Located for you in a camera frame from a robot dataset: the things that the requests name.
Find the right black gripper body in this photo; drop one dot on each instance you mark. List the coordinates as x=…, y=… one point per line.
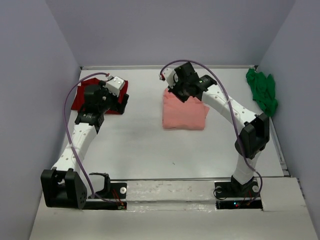
x=179, y=90

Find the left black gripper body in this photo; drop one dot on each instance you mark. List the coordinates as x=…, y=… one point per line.
x=109, y=101

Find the pink polo shirt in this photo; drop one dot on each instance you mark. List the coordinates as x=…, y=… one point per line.
x=189, y=115

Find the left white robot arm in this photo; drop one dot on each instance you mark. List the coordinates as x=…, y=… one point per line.
x=62, y=185

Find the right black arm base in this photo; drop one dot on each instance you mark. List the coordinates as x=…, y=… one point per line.
x=231, y=195

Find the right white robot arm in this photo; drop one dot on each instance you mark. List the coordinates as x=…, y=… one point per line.
x=252, y=130

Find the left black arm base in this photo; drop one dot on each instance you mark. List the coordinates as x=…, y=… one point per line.
x=112, y=197

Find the folded red t-shirt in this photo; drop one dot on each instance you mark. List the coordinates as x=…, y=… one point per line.
x=80, y=98

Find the crumpled green t-shirt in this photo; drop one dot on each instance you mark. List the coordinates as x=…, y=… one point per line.
x=263, y=90

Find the white foam block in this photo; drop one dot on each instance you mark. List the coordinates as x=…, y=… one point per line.
x=170, y=190

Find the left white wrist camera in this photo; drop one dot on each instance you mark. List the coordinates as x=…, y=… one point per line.
x=115, y=85

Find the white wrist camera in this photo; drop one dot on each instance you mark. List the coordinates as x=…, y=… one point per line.
x=115, y=85
x=169, y=75

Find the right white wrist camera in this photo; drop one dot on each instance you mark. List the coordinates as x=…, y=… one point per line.
x=169, y=75

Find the aluminium rear table rail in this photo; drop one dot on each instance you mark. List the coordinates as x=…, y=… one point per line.
x=157, y=67

